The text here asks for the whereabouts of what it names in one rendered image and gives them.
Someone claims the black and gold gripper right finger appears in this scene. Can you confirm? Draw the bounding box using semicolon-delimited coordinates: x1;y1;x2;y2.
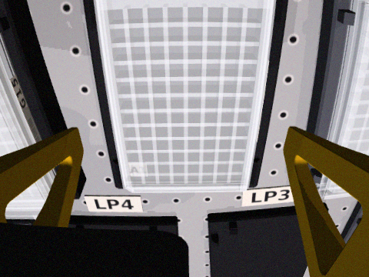
284;126;369;277

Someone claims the black flat plate with locator pegs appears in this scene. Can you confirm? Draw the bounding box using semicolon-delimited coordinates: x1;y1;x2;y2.
208;206;308;277

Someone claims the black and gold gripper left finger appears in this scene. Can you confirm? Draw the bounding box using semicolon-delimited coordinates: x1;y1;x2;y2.
0;127;84;228

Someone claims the black flat plate with corner posts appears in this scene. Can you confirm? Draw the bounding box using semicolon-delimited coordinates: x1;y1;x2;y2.
341;201;363;243

